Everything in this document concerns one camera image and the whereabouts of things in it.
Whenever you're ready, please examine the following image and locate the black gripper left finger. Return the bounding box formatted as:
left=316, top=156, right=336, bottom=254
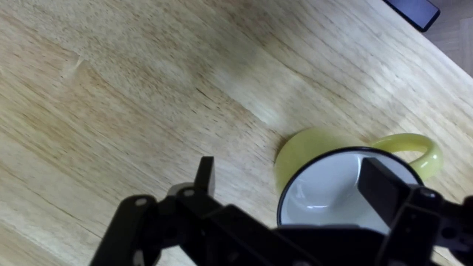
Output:
left=193, top=155, right=217, bottom=199

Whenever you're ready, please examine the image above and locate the yellow mug white inside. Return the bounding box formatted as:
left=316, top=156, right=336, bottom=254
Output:
left=273, top=127, right=443, bottom=236

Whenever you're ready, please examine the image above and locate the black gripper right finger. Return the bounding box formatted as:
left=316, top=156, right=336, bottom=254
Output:
left=356, top=156, right=443, bottom=266

